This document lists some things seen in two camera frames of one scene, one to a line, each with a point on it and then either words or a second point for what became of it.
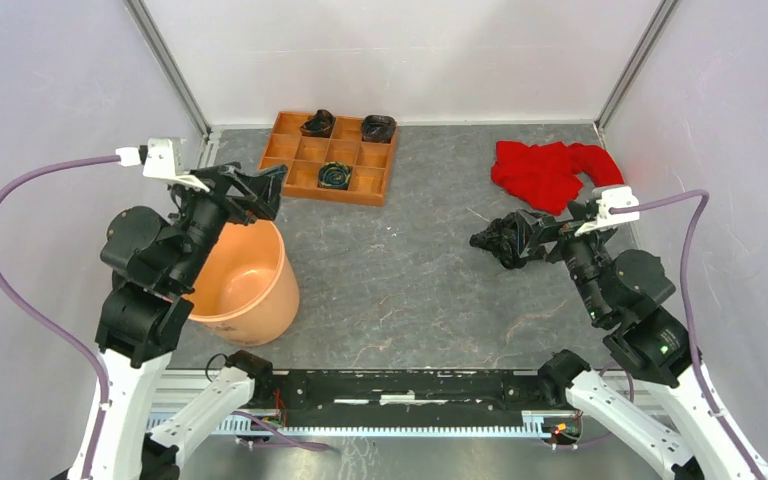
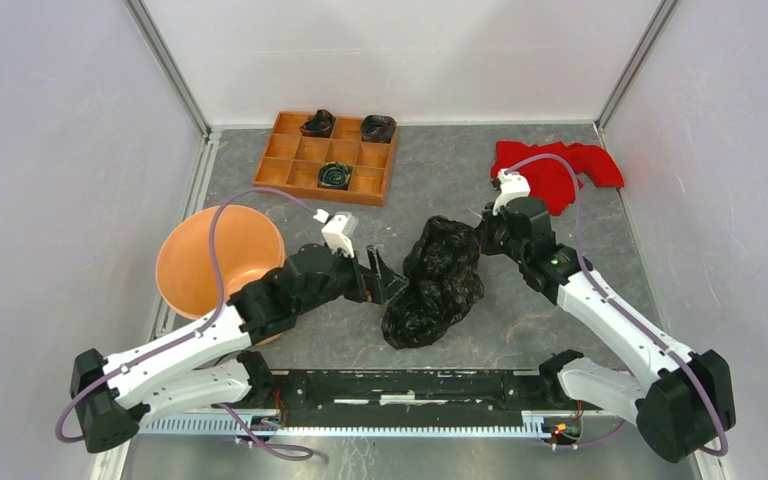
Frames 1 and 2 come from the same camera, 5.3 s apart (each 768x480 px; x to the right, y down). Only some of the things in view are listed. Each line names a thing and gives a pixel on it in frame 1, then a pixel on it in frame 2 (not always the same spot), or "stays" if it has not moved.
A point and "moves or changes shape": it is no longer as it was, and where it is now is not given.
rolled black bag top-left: [319, 125] stays
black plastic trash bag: [503, 238] moves or changes shape
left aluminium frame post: [160, 46] stays
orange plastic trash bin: [247, 295] stays
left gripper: [262, 198] -> [368, 284]
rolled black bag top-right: [378, 128] stays
